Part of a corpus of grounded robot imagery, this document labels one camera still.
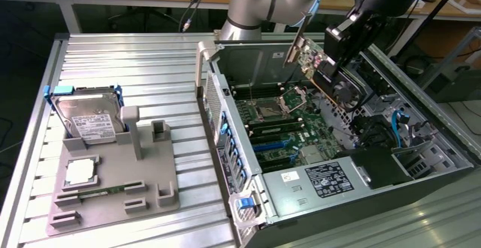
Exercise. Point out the black plastic shroud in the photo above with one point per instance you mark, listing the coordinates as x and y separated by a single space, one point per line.
376 169

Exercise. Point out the hard disk in blue caddy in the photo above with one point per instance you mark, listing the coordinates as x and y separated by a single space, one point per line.
90 121

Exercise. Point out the black chair base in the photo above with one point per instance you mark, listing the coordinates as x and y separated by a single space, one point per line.
147 10

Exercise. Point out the silver CPU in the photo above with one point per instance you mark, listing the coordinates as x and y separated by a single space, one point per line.
79 172

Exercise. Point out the silver chipset heatsink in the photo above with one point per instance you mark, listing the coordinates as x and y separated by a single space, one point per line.
312 155

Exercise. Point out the grey power supply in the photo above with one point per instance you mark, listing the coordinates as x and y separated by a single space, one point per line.
294 197

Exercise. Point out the graphics card with black cooler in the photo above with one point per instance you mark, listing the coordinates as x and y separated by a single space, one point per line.
346 93

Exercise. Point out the blue expansion slot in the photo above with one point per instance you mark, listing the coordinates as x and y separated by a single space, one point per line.
271 146

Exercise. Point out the green motherboard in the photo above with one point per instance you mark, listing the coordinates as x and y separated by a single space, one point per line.
312 124

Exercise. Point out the black and silver PC case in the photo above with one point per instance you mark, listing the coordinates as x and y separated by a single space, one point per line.
358 217

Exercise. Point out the green RAM stick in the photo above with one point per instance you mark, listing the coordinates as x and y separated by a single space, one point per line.
102 191

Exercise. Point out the dark computer tower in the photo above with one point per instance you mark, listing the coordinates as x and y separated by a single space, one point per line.
459 87

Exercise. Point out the grey parts rack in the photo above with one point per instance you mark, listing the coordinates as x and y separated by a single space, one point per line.
113 174

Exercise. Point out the CPU socket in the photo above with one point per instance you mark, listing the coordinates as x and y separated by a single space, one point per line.
269 108

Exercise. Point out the blue case latch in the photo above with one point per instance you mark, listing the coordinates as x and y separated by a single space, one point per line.
243 203

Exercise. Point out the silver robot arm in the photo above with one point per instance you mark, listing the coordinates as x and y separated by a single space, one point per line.
263 5

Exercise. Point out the silver socket cover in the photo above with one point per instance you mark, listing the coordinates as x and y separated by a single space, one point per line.
300 90

